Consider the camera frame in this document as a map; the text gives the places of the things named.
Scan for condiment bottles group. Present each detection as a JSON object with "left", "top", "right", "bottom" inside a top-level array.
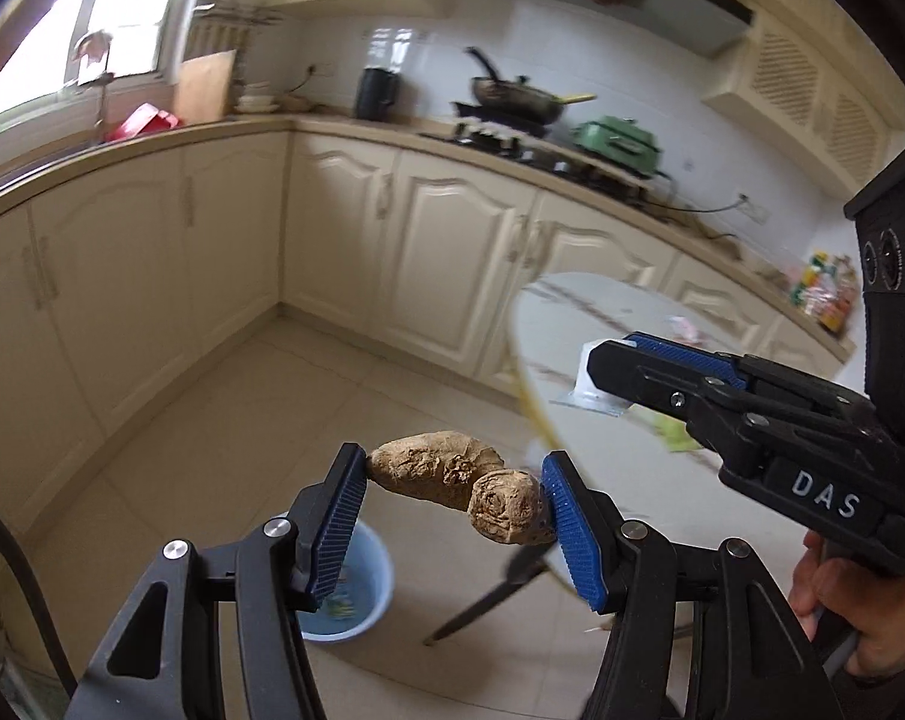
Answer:
[{"left": 789, "top": 250, "right": 859, "bottom": 338}]

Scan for sink faucet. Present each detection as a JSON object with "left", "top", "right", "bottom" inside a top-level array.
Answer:
[{"left": 71, "top": 29, "right": 116, "bottom": 146}]

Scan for black electric kettle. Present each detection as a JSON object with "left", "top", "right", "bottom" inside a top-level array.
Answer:
[{"left": 353, "top": 67, "right": 400, "bottom": 122}]

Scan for hanging utensil rack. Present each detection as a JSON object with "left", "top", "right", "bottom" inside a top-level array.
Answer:
[{"left": 184, "top": 0, "right": 281, "bottom": 59}]

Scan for brown paper trash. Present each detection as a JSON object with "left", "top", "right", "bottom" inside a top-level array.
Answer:
[{"left": 366, "top": 431, "right": 557, "bottom": 546}]

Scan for wooden cutting board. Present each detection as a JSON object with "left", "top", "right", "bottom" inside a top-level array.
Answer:
[{"left": 173, "top": 50, "right": 236, "bottom": 125}]

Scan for light green snack packet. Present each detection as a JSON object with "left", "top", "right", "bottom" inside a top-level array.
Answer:
[{"left": 653, "top": 415, "right": 702, "bottom": 454}]

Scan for person right hand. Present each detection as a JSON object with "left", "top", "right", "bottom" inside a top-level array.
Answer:
[{"left": 788, "top": 532, "right": 905, "bottom": 678}]

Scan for lower kitchen cabinets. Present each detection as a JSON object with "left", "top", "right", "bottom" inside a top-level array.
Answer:
[{"left": 0, "top": 121, "right": 853, "bottom": 530}]

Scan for stacked white bowls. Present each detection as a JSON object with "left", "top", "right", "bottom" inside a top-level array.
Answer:
[{"left": 235, "top": 83, "right": 280, "bottom": 115}]

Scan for black wok with lid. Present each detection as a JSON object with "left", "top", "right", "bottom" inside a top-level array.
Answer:
[{"left": 464, "top": 46, "right": 597, "bottom": 127}]

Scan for red plastic basin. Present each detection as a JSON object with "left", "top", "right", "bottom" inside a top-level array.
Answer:
[{"left": 106, "top": 103, "right": 182, "bottom": 143}]

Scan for round white marble table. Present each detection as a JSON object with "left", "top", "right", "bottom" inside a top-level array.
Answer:
[{"left": 508, "top": 273, "right": 804, "bottom": 589}]

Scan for blue plastic trash bucket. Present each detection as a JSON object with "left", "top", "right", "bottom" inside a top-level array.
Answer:
[{"left": 296, "top": 520, "right": 395, "bottom": 645}]

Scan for green electric cooker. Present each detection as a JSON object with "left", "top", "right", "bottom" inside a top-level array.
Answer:
[{"left": 574, "top": 115, "right": 661, "bottom": 177}]

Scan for upper kitchen cabinets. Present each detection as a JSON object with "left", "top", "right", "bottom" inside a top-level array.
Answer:
[{"left": 272, "top": 0, "right": 905, "bottom": 199}]

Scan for window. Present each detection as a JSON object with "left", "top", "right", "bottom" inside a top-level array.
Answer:
[{"left": 0, "top": 0, "right": 197, "bottom": 128}]

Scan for kitchen cabinets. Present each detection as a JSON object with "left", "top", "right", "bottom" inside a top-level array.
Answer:
[
  {"left": 272, "top": 0, "right": 905, "bottom": 199},
  {"left": 0, "top": 121, "right": 853, "bottom": 530}
]

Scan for black gas stove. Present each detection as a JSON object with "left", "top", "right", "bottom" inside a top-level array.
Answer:
[{"left": 418, "top": 99, "right": 650, "bottom": 200}]

